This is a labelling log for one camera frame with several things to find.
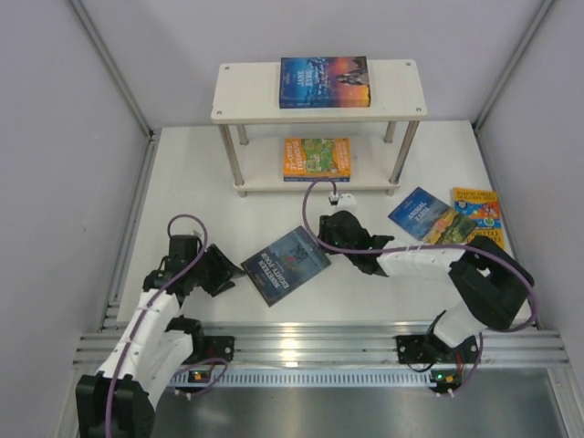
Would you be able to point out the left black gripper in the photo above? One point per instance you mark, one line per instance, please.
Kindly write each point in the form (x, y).
(212, 269)

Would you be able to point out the dark blue book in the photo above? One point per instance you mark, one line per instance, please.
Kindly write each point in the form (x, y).
(285, 265)

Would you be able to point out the Jane Eyre book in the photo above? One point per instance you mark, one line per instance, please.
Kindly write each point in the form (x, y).
(324, 83)

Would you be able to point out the white two-tier shelf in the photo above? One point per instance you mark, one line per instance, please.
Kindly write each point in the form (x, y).
(285, 124)

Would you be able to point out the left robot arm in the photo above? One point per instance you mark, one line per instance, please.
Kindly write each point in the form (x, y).
(160, 345)

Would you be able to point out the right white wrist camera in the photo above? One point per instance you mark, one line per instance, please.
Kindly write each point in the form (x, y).
(342, 201)

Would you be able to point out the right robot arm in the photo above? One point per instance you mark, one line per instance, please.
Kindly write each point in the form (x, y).
(492, 286)

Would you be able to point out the blue 91-Storey Treehouse book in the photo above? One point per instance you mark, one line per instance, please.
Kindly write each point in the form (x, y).
(315, 180)

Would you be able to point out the Animal Farm book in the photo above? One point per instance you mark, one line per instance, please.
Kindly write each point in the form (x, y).
(430, 220)

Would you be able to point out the perforated cable tray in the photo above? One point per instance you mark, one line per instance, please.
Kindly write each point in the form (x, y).
(358, 378)

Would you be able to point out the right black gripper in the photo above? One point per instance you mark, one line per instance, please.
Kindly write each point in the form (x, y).
(349, 236)

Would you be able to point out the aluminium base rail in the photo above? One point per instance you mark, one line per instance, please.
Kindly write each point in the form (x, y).
(305, 345)

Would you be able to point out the orange treehouse book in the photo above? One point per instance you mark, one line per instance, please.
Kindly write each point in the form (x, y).
(309, 159)
(484, 209)

